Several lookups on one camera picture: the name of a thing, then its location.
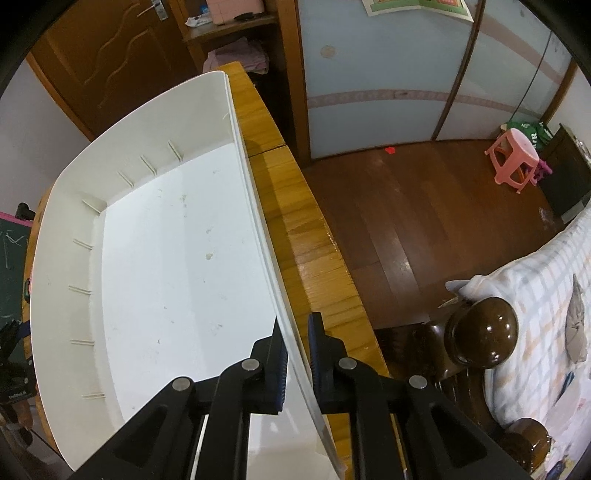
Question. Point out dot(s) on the brown wooden door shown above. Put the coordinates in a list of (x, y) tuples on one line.
[(103, 59)]

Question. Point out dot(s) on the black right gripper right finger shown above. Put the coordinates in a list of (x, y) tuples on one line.
[(400, 431)]

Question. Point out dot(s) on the wooden table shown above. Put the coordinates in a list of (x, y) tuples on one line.
[(300, 230)]

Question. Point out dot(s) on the sliding glass wardrobe door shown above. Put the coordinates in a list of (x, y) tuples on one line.
[(414, 76)]

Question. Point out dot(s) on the wooden shelf unit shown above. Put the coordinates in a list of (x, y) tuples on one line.
[(278, 31)]

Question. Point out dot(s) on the white plastic storage bin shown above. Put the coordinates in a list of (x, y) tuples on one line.
[(161, 258)]

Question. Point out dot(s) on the plaid sofa blanket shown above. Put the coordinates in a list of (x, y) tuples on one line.
[(541, 380)]

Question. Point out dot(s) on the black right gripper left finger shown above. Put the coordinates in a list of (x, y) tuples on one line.
[(197, 430)]

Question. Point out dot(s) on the green chalkboard pink frame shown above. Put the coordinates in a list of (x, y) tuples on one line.
[(13, 248)]

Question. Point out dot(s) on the colourful wall poster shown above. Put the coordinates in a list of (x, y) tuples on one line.
[(452, 8)]

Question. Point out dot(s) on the folded pink cloth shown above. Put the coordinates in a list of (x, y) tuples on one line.
[(250, 55)]

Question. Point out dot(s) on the dark wooden sofa armrest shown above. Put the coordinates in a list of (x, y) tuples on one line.
[(453, 350)]

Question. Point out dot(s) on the dark cabinet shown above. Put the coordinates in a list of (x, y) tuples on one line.
[(567, 188)]

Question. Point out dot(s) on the pink plastic stool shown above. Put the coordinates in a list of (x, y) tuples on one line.
[(514, 159)]

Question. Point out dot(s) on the pink box on shelf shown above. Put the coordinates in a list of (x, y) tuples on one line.
[(224, 11)]

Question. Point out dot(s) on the green bag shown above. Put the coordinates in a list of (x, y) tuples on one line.
[(537, 132)]

